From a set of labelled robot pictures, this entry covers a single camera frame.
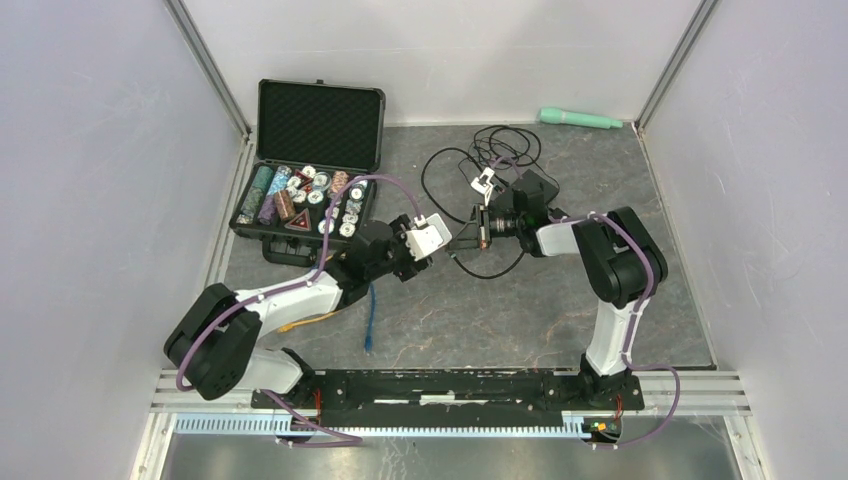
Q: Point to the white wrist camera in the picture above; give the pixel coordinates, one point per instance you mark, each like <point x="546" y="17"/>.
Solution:
<point x="416" y="239"/>
<point x="483" y="185"/>

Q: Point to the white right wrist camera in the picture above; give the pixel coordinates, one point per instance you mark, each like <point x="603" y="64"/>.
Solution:
<point x="483" y="185"/>

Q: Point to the black poker chip case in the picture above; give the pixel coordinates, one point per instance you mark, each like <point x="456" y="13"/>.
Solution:
<point x="315" y="145"/>

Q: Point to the white network switch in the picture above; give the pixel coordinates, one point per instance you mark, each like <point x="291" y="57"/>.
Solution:
<point x="437" y="232"/>

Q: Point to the black router box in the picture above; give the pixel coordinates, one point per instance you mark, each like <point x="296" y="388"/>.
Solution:
<point x="532" y="183"/>

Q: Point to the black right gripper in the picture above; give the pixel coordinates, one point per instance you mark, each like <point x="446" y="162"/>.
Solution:
<point x="468" y="237"/>

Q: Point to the mint green flashlight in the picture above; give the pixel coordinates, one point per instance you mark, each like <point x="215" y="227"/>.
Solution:
<point x="557" y="116"/>

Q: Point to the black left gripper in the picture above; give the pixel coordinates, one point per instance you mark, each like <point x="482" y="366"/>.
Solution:
<point x="411" y="266"/>

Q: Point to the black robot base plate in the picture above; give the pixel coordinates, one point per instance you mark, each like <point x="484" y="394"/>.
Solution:
<point x="412" y="416"/>

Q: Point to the aluminium frame rail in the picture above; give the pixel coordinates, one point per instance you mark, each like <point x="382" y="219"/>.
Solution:
<point x="653" y="393"/>

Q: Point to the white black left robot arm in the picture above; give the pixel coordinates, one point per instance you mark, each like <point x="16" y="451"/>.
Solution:
<point x="215" y="346"/>

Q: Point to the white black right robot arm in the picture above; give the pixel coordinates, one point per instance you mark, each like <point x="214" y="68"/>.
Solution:
<point x="622" y="262"/>

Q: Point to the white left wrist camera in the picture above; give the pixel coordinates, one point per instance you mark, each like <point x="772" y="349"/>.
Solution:
<point x="416" y="239"/>

